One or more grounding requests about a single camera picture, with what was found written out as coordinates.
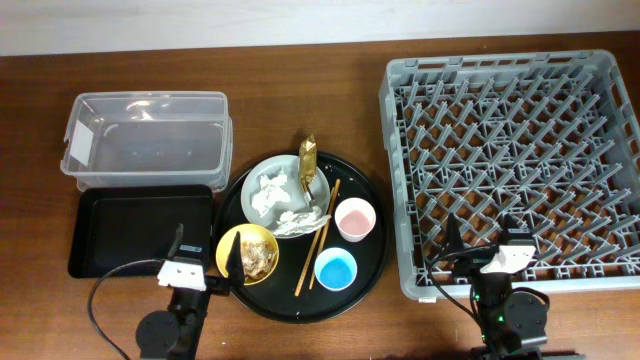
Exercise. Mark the gold foil wrapper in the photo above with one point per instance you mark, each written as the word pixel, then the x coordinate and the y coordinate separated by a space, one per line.
pixel 307 167

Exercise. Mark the round black serving tray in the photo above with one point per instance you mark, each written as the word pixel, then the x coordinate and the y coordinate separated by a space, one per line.
pixel 274 297

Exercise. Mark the white tissue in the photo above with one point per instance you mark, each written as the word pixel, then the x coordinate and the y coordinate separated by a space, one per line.
pixel 293 224
pixel 271 192

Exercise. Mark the pink cup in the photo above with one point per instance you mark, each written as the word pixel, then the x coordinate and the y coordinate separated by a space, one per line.
pixel 355 218

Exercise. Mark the grey dishwasher rack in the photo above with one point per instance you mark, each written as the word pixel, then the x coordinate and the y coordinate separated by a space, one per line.
pixel 550 138

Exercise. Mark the black rectangular tray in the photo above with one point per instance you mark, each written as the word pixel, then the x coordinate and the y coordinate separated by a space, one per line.
pixel 116 226

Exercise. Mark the grey ceramic plate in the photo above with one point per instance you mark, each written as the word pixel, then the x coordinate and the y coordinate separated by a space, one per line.
pixel 271 166

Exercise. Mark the blue cup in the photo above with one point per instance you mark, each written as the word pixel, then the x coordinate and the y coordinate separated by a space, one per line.
pixel 335 269

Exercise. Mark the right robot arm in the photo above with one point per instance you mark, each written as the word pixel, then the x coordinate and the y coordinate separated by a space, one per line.
pixel 511 320

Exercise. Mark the peanut shells and rice scraps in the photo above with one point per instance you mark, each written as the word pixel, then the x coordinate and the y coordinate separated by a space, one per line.
pixel 258 258

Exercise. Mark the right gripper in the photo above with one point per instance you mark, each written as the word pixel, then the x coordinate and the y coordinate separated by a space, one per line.
pixel 469 265

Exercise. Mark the clear plastic bin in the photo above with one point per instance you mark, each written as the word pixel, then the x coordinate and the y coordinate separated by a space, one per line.
pixel 149 138

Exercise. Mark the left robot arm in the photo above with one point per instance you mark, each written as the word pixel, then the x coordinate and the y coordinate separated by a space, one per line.
pixel 174 333

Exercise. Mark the yellow bowl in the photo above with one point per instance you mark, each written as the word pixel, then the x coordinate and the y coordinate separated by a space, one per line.
pixel 243 232

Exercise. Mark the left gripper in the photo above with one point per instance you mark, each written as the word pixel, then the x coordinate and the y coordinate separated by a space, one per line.
pixel 221 285

